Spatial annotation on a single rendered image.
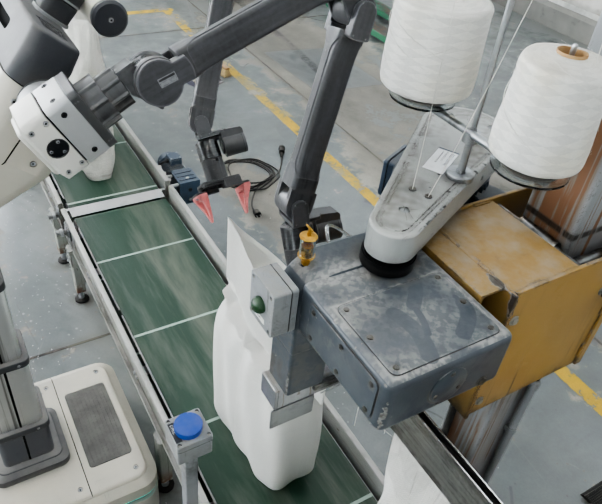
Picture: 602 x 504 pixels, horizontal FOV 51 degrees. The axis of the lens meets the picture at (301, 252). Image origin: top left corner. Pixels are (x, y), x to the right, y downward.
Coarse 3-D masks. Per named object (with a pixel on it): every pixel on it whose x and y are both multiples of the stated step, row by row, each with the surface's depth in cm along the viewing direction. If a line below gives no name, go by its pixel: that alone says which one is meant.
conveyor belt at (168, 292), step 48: (96, 240) 249; (144, 240) 252; (192, 240) 255; (144, 288) 230; (192, 288) 233; (144, 336) 212; (192, 336) 214; (192, 384) 199; (240, 480) 174; (336, 480) 177
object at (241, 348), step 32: (256, 256) 157; (224, 288) 170; (224, 320) 164; (256, 320) 153; (224, 352) 167; (256, 352) 154; (224, 384) 174; (256, 384) 153; (224, 416) 183; (256, 416) 158; (320, 416) 156; (256, 448) 164; (288, 448) 157; (288, 480) 168
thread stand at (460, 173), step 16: (512, 0) 91; (496, 48) 96; (576, 48) 84; (400, 96) 111; (480, 96) 101; (432, 112) 111; (480, 112) 102; (464, 128) 105; (480, 144) 102; (464, 160) 108; (496, 160) 96; (448, 176) 109; (464, 176) 109; (512, 176) 93; (528, 176) 93
